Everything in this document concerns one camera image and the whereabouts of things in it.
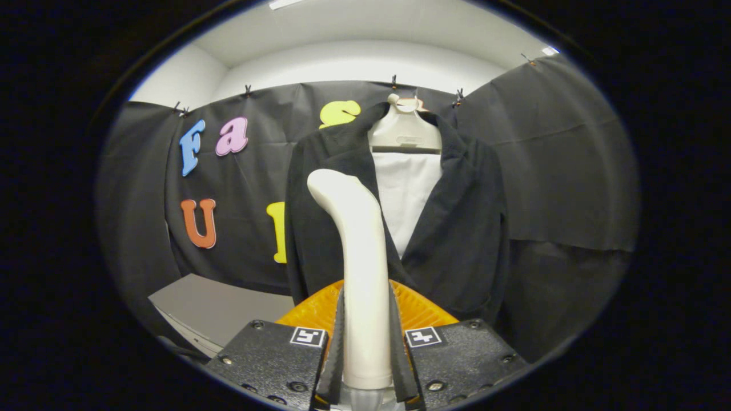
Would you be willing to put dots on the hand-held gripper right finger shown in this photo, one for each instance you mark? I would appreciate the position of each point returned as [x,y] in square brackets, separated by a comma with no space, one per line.
[400,354]

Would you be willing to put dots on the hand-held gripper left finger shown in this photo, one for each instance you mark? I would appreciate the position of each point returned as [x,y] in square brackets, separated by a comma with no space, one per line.
[334,354]

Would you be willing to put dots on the white garment steamer head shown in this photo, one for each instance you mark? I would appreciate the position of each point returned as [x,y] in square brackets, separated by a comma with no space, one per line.
[365,285]

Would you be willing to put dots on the black blazer jacket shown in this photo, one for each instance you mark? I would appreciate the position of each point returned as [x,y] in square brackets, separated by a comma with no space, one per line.
[457,240]

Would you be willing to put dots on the grey cabinet with dark top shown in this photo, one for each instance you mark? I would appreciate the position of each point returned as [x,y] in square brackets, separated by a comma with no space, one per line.
[217,308]

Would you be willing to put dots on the white padded ironing board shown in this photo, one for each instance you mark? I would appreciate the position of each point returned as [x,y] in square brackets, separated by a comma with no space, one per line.
[405,194]

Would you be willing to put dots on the white plastic hanger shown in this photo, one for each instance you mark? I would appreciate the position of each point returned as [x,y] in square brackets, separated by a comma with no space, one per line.
[402,134]

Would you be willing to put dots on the black backdrop cloth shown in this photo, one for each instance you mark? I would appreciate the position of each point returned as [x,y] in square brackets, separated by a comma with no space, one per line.
[571,171]

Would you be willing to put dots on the ceiling light panel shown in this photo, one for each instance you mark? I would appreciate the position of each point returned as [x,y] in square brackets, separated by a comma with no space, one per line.
[284,3]

